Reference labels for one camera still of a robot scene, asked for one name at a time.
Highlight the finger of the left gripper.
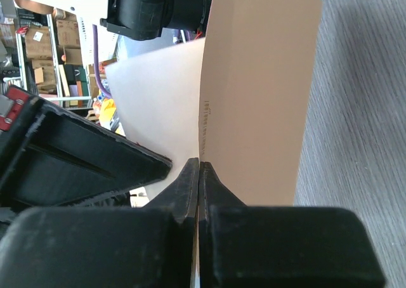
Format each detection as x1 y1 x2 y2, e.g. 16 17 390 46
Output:
1 86 172 212

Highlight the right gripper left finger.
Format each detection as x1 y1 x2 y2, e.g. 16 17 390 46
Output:
1 158 199 287

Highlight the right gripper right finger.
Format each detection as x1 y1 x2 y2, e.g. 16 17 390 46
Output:
199 162 386 287

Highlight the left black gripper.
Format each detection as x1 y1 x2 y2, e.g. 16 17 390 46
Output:
100 0 211 41

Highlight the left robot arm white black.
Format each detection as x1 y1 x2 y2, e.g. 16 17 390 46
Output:
1 0 212 211

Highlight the orange paper envelope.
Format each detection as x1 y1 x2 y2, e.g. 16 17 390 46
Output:
199 0 322 206

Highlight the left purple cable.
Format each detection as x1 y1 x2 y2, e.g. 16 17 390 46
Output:
91 23 112 100

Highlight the beige letter paper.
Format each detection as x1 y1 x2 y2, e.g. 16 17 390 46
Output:
106 39 205 200

